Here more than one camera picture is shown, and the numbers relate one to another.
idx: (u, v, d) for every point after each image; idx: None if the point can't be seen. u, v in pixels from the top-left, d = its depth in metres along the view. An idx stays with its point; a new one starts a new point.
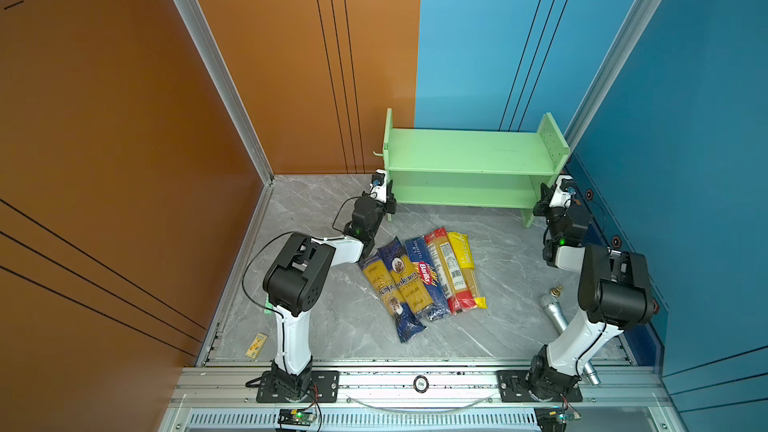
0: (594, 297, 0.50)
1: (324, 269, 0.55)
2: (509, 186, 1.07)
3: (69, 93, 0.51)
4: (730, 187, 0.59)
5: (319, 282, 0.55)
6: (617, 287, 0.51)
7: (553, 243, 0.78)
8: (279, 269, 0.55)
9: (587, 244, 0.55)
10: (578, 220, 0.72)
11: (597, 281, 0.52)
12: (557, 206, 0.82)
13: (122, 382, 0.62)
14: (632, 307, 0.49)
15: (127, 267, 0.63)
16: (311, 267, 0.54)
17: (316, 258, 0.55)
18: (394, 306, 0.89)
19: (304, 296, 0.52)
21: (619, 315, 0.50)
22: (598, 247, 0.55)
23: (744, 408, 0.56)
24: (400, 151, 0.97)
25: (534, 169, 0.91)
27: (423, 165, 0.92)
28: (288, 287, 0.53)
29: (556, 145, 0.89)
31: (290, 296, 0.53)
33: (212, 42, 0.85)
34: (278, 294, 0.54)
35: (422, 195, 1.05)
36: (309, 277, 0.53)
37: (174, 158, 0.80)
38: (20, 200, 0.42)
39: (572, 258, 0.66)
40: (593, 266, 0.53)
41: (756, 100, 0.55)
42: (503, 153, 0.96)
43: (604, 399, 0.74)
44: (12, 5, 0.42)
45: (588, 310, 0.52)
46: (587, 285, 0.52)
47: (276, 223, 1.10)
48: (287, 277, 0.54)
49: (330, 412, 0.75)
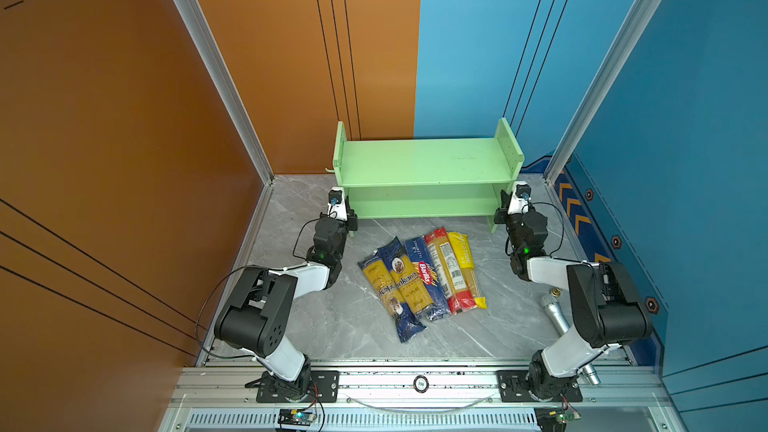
0: (596, 326, 0.46)
1: (285, 304, 0.49)
2: (472, 194, 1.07)
3: (67, 92, 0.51)
4: (728, 188, 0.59)
5: (281, 318, 0.49)
6: (613, 310, 0.48)
7: (520, 255, 0.75)
8: (233, 312, 0.48)
9: (571, 268, 0.51)
10: (537, 229, 0.70)
11: (594, 309, 0.48)
12: (515, 213, 0.81)
13: (122, 383, 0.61)
14: (632, 325, 0.47)
15: (127, 267, 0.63)
16: (270, 304, 0.48)
17: (274, 293, 0.49)
18: (394, 306, 0.89)
19: (265, 337, 0.46)
21: (623, 337, 0.47)
22: (582, 270, 0.51)
23: (744, 409, 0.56)
24: (354, 164, 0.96)
25: (492, 176, 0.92)
27: (377, 181, 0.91)
28: (244, 328, 0.46)
29: (512, 151, 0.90)
31: (249, 340, 0.46)
33: (212, 42, 0.85)
34: (236, 339, 0.46)
35: (395, 209, 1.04)
36: (268, 315, 0.47)
37: (174, 157, 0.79)
38: (20, 199, 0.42)
39: (546, 271, 0.64)
40: (585, 294, 0.49)
41: (757, 101, 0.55)
42: (460, 160, 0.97)
43: (604, 399, 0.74)
44: (12, 5, 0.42)
45: (592, 340, 0.47)
46: (585, 315, 0.48)
47: (276, 223, 1.10)
48: (244, 318, 0.47)
49: (331, 412, 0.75)
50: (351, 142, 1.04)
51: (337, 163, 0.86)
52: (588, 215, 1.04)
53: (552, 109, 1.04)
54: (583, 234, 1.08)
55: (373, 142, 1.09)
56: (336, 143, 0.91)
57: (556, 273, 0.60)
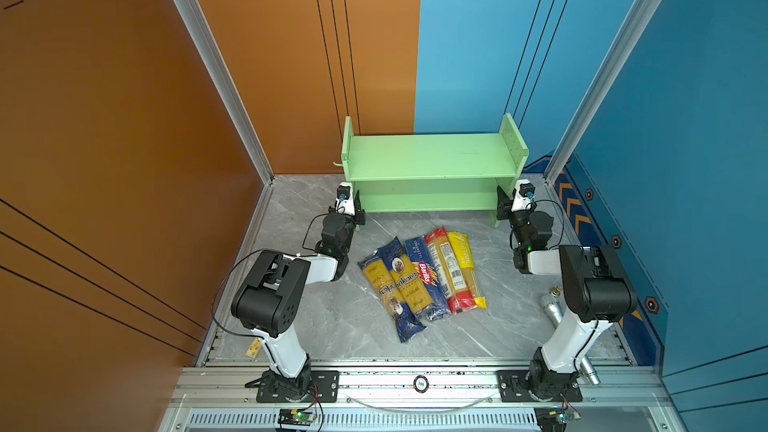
0: (583, 298, 0.50)
1: (298, 286, 0.52)
2: (475, 189, 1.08)
3: (65, 90, 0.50)
4: (727, 188, 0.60)
5: (294, 300, 0.52)
6: (600, 283, 0.52)
7: (522, 251, 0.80)
8: (249, 291, 0.51)
9: (562, 247, 0.56)
10: (542, 228, 0.73)
11: (582, 281, 0.52)
12: (520, 210, 0.83)
13: (122, 382, 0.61)
14: (618, 299, 0.50)
15: (127, 268, 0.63)
16: (285, 285, 0.51)
17: (289, 276, 0.52)
18: (394, 306, 0.89)
19: (279, 316, 0.48)
21: (610, 310, 0.51)
22: (572, 248, 0.56)
23: (745, 409, 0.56)
24: (360, 160, 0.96)
25: (496, 171, 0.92)
27: (383, 176, 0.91)
28: (259, 308, 0.49)
29: (516, 146, 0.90)
31: (264, 318, 0.49)
33: (212, 42, 0.85)
34: (251, 317, 0.49)
35: (395, 204, 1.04)
36: (283, 295, 0.50)
37: (173, 157, 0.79)
38: (18, 199, 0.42)
39: (542, 262, 0.69)
40: (574, 268, 0.53)
41: (757, 101, 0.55)
42: (464, 155, 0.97)
43: (604, 399, 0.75)
44: (12, 5, 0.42)
45: (580, 311, 0.51)
46: (574, 289, 0.52)
47: (276, 223, 1.10)
48: (258, 298, 0.50)
49: (331, 412, 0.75)
50: (356, 139, 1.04)
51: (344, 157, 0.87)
52: (588, 215, 1.04)
53: (552, 109, 1.04)
54: (583, 234, 1.08)
55: (374, 140, 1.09)
56: (344, 141, 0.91)
57: (551, 259, 0.65)
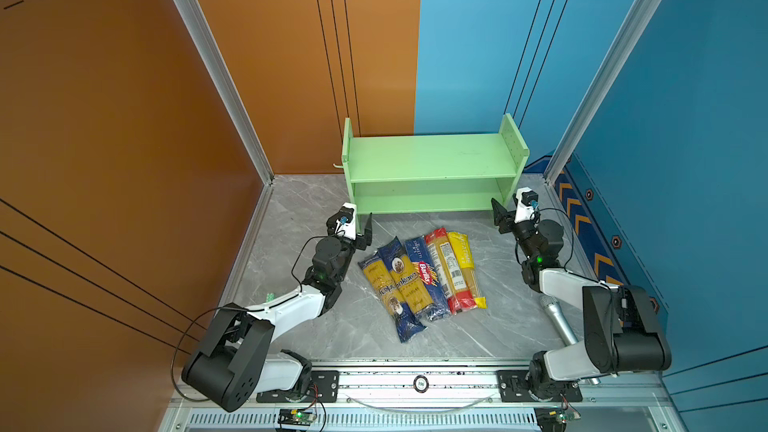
0: (610, 354, 0.44)
1: (258, 354, 0.44)
2: (475, 189, 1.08)
3: (65, 90, 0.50)
4: (726, 189, 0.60)
5: (252, 370, 0.44)
6: (628, 338, 0.45)
7: (532, 265, 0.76)
8: (202, 358, 0.44)
9: (588, 289, 0.48)
10: (552, 237, 0.67)
11: (609, 338, 0.45)
12: (524, 221, 0.77)
13: (121, 384, 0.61)
14: (648, 357, 0.44)
15: (128, 267, 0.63)
16: (240, 356, 0.43)
17: (246, 344, 0.44)
18: (394, 306, 0.89)
19: (231, 392, 0.41)
21: (636, 366, 0.44)
22: (600, 295, 0.48)
23: (745, 409, 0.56)
24: (361, 161, 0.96)
25: (497, 171, 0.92)
27: (383, 177, 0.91)
28: (212, 379, 0.42)
29: (517, 146, 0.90)
31: (215, 391, 0.42)
33: (212, 42, 0.85)
34: (204, 388, 0.42)
35: (395, 205, 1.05)
36: (234, 370, 0.43)
37: (172, 156, 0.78)
38: (19, 199, 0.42)
39: (559, 285, 0.61)
40: (601, 321, 0.46)
41: (757, 103, 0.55)
42: (464, 156, 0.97)
43: (604, 399, 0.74)
44: (12, 5, 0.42)
45: (604, 366, 0.45)
46: (599, 341, 0.46)
47: (276, 223, 1.10)
48: (212, 367, 0.43)
49: (334, 412, 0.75)
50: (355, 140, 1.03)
51: (345, 157, 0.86)
52: (587, 215, 1.04)
53: (552, 109, 1.04)
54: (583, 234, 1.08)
55: (374, 140, 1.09)
56: (344, 141, 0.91)
57: (569, 291, 0.57)
